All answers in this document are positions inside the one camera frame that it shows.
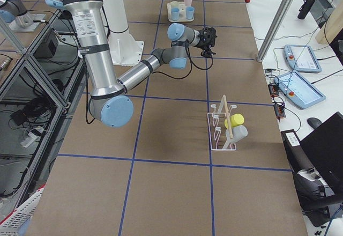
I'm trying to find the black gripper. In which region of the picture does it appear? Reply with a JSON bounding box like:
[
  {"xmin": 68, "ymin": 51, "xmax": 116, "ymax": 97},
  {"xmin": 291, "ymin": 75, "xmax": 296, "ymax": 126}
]
[{"xmin": 199, "ymin": 42, "xmax": 216, "ymax": 57}]

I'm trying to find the yellow plastic cup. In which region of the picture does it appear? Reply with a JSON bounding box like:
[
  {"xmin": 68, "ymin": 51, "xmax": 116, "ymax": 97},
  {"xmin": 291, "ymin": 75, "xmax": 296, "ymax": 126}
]
[{"xmin": 230, "ymin": 113, "xmax": 244, "ymax": 128}]

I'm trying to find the grey plastic cup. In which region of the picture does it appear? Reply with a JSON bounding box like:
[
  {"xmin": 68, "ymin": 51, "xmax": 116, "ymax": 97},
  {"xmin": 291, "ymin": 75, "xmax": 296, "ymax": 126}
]
[{"xmin": 226, "ymin": 125, "xmax": 248, "ymax": 144}]

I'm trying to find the pale green plastic cup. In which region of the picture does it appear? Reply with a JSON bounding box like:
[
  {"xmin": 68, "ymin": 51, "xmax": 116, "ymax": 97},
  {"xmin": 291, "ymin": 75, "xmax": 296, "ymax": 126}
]
[{"xmin": 169, "ymin": 1, "xmax": 181, "ymax": 10}]

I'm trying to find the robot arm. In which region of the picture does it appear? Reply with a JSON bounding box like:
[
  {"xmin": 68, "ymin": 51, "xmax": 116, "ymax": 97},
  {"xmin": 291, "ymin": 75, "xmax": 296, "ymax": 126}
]
[{"xmin": 45, "ymin": 0, "xmax": 217, "ymax": 128}]

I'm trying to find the blue plastic cup far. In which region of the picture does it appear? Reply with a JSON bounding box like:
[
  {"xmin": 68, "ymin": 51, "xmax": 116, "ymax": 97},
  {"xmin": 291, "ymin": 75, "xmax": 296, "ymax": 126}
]
[{"xmin": 185, "ymin": 6, "xmax": 195, "ymax": 20}]

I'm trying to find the blue plastic cup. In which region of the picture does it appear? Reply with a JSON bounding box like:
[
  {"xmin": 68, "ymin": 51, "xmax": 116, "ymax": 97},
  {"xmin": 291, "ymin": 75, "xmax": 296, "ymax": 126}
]
[
  {"xmin": 185, "ymin": 6, "xmax": 195, "ymax": 20},
  {"xmin": 170, "ymin": 8, "xmax": 180, "ymax": 21}
]

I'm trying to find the blue plastic cup near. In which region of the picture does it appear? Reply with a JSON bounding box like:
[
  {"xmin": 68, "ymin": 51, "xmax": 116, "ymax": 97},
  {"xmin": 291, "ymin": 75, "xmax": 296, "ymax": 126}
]
[{"xmin": 170, "ymin": 8, "xmax": 180, "ymax": 21}]

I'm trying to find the cream plastic tray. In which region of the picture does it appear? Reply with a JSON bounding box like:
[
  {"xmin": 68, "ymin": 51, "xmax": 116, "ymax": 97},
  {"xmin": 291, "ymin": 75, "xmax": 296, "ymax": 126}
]
[{"xmin": 167, "ymin": 2, "xmax": 194, "ymax": 23}]

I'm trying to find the far teach pendant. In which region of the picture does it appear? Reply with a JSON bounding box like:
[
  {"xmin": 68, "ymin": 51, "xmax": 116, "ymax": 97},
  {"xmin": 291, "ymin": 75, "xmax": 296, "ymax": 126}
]
[{"xmin": 284, "ymin": 45, "xmax": 322, "ymax": 73}]

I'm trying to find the teach pendant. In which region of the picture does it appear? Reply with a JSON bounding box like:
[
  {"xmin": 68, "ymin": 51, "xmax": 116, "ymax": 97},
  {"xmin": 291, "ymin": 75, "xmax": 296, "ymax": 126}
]
[
  {"xmin": 284, "ymin": 45, "xmax": 322, "ymax": 73},
  {"xmin": 274, "ymin": 71, "xmax": 326, "ymax": 109}
]

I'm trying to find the near teach pendant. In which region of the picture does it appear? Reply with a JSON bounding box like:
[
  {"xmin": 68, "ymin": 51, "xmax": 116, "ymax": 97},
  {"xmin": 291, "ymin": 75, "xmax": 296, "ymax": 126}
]
[{"xmin": 274, "ymin": 71, "xmax": 326, "ymax": 109}]

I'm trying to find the black bottle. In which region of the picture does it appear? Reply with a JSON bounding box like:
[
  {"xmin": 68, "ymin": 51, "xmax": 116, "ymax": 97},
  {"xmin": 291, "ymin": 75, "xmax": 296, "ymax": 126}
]
[{"xmin": 297, "ymin": 0, "xmax": 316, "ymax": 20}]

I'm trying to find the black computer mouse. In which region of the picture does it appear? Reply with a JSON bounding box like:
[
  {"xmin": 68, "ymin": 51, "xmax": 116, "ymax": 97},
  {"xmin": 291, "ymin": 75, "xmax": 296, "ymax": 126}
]
[{"xmin": 307, "ymin": 117, "xmax": 322, "ymax": 129}]

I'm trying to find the black laptop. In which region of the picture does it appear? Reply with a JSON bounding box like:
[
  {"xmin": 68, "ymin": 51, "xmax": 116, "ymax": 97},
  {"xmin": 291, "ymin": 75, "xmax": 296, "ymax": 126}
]
[{"xmin": 301, "ymin": 112, "xmax": 342, "ymax": 193}]

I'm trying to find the black camera cable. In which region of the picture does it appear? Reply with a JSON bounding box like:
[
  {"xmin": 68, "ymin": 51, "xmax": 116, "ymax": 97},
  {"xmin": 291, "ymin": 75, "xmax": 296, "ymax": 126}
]
[{"xmin": 155, "ymin": 42, "xmax": 215, "ymax": 79}]

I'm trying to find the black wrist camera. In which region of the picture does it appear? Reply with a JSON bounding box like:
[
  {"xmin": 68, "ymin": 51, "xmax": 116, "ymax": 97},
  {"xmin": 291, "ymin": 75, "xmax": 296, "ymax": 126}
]
[{"xmin": 199, "ymin": 27, "xmax": 217, "ymax": 46}]

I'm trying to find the white wire cup rack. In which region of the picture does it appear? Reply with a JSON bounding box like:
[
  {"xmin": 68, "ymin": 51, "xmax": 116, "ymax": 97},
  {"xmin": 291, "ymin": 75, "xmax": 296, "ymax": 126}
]
[{"xmin": 207, "ymin": 95, "xmax": 237, "ymax": 151}]

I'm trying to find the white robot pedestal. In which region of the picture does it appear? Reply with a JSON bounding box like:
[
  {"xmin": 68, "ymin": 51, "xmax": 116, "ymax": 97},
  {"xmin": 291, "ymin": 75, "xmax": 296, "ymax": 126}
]
[{"xmin": 102, "ymin": 0, "xmax": 144, "ymax": 66}]

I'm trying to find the aluminium frame post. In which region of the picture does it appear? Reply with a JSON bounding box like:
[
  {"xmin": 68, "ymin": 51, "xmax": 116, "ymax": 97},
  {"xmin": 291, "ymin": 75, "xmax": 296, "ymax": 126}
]
[{"xmin": 257, "ymin": 0, "xmax": 293, "ymax": 62}]

